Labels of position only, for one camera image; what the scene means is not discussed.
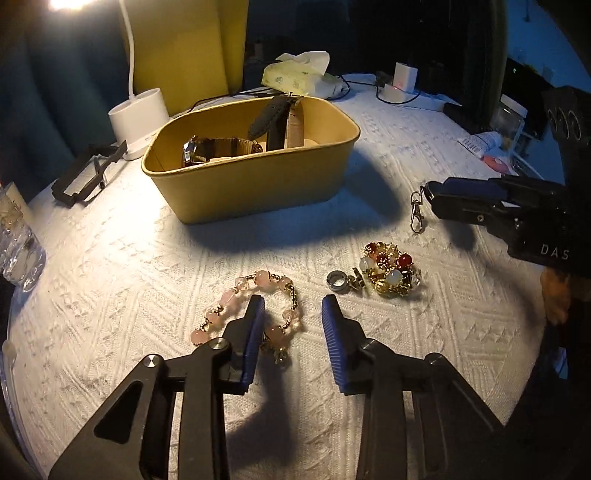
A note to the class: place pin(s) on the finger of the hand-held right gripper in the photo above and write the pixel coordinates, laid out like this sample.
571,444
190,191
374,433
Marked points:
480,187
466,207

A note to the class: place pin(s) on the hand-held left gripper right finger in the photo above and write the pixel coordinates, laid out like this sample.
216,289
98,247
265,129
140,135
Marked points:
333,337

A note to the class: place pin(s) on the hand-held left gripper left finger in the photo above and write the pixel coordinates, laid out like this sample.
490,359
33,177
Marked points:
251,337

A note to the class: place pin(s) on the yellow paper box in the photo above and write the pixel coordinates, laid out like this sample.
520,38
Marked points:
258,184

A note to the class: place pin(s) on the person's right hand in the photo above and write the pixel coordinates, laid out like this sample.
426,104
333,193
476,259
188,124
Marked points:
555,295

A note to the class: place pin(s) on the small red item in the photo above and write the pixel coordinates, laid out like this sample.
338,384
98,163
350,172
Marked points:
496,163

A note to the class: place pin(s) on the clear plastic jar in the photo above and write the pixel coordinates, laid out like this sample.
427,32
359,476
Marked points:
508,122

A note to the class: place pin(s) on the white power strip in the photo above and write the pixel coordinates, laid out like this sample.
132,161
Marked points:
401,98

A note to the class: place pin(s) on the white knitted tablecloth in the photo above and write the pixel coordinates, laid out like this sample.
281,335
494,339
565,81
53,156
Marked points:
138,277

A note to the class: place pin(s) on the white charger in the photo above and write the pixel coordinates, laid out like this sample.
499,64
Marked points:
405,76

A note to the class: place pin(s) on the tissue pack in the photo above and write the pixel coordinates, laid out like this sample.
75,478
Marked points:
300,76

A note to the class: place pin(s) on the white desk lamp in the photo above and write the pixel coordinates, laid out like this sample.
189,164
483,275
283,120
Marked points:
138,115

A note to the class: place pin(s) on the clear plastic lid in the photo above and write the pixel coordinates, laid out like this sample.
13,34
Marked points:
7,383

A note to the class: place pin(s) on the clear glass cup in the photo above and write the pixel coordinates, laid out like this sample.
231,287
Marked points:
18,249

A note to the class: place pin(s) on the yellow board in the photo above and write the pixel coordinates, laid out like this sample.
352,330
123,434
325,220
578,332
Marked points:
194,50

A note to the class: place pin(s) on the black plastic frame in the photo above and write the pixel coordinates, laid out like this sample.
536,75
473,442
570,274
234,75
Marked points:
69,187

